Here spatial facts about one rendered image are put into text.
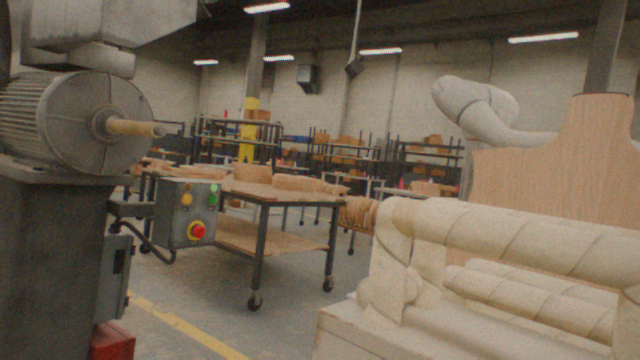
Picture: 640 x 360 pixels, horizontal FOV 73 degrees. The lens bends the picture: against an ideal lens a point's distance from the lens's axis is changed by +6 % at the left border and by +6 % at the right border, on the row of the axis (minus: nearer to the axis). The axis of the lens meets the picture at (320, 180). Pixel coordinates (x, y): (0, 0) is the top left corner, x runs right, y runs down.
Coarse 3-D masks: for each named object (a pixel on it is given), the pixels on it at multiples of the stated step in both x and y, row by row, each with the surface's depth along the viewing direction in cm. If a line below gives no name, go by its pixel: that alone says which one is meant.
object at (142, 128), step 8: (112, 120) 98; (120, 120) 96; (128, 120) 94; (112, 128) 97; (120, 128) 95; (128, 128) 93; (136, 128) 91; (144, 128) 89; (152, 128) 87; (152, 136) 88; (160, 136) 89
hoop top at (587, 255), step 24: (408, 216) 33; (432, 216) 32; (456, 216) 31; (480, 216) 30; (504, 216) 30; (432, 240) 32; (456, 240) 31; (480, 240) 29; (504, 240) 28; (528, 240) 28; (552, 240) 27; (576, 240) 26; (600, 240) 26; (624, 240) 25; (528, 264) 28; (552, 264) 27; (576, 264) 26; (600, 264) 25; (624, 264) 25; (624, 288) 25
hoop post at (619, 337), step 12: (636, 288) 24; (624, 300) 25; (636, 300) 24; (624, 312) 25; (636, 312) 24; (624, 324) 25; (636, 324) 24; (624, 336) 25; (636, 336) 24; (612, 348) 26; (624, 348) 25; (636, 348) 24
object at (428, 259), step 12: (420, 240) 41; (420, 252) 41; (432, 252) 40; (444, 252) 41; (420, 264) 41; (432, 264) 40; (444, 264) 41; (420, 276) 41; (432, 276) 40; (432, 288) 41; (420, 300) 41; (432, 300) 41
